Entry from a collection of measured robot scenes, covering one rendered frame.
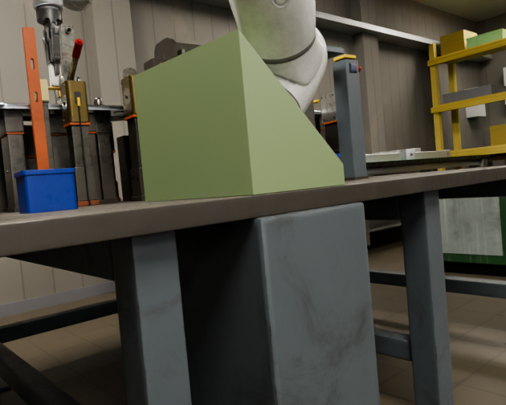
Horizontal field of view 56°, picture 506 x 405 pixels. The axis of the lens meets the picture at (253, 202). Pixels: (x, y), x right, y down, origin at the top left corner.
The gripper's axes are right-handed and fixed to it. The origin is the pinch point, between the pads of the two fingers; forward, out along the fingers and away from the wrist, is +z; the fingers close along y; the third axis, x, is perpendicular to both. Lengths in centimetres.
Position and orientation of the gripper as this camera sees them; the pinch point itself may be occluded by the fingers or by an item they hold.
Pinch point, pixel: (55, 75)
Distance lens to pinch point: 166.9
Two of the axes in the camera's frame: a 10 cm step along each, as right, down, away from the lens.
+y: -5.9, 0.3, 8.1
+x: -8.0, 0.9, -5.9
